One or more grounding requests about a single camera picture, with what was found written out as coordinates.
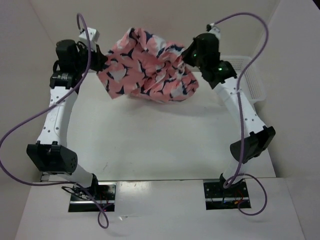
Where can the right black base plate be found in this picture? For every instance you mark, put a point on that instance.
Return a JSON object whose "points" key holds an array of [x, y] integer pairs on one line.
{"points": [[219, 198]]}

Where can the white plastic basket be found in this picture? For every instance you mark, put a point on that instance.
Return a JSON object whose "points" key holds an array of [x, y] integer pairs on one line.
{"points": [[250, 82]]}

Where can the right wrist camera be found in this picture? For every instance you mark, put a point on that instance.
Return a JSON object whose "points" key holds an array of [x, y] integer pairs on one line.
{"points": [[213, 29]]}

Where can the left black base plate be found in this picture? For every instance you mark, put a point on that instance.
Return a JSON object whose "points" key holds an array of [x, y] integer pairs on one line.
{"points": [[80, 202]]}

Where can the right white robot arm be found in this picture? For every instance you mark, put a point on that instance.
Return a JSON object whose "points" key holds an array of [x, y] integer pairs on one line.
{"points": [[255, 135]]}

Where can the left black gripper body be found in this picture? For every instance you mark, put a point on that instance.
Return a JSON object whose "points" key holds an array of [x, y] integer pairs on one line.
{"points": [[95, 57]]}

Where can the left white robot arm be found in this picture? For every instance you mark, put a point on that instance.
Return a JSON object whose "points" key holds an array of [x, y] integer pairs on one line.
{"points": [[50, 154]]}

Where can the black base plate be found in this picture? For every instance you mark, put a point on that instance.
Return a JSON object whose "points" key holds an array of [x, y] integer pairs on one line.
{"points": [[219, 198], [80, 202]]}

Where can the pink shark print shorts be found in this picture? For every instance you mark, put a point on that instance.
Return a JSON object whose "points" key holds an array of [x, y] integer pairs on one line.
{"points": [[144, 65]]}

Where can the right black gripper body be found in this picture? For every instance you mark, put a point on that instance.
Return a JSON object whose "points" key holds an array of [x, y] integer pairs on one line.
{"points": [[190, 56]]}

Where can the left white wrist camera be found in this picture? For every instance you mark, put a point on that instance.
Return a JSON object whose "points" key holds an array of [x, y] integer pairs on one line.
{"points": [[90, 38]]}

